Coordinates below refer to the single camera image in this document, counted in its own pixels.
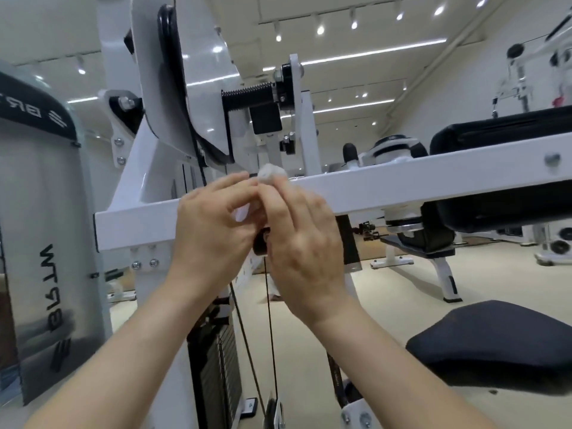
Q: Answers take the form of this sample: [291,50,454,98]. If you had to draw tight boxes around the white cleaning wipe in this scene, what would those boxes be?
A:
[232,164,288,224]

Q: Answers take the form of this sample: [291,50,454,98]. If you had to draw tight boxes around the person's left forearm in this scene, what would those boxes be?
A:
[0,276,233,429]

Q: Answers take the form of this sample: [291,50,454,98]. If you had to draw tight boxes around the white gym machine frame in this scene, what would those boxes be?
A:
[0,0,572,429]

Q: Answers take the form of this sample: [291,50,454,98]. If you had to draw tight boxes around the white cable crossover machine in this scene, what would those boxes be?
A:
[491,21,572,119]

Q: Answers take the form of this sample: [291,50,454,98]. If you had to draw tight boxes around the black padded seat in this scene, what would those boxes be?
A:
[405,300,572,390]

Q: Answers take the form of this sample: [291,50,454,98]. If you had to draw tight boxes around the thin black steel cable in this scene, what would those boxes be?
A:
[228,254,281,429]

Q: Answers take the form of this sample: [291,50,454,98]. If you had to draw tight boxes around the black padded arm rest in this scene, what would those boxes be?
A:
[428,107,572,235]

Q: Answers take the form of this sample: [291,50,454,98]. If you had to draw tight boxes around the long ceiling strip light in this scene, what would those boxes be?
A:
[301,38,449,66]
[312,99,397,114]

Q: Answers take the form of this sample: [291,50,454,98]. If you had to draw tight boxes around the black weight stack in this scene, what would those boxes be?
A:
[187,316,244,416]

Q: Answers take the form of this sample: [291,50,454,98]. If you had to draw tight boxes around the person's left hand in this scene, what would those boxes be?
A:
[167,170,269,305]

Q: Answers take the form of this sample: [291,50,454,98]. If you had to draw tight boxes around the row of ceiling spotlights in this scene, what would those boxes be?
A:
[272,0,490,43]

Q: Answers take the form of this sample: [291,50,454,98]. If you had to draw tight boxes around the person's right forearm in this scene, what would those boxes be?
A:
[308,294,497,429]

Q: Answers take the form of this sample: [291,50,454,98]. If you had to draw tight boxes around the black square cushion pad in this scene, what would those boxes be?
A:
[249,104,283,135]

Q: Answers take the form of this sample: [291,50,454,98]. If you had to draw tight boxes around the person's right hand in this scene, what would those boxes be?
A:
[257,176,354,328]

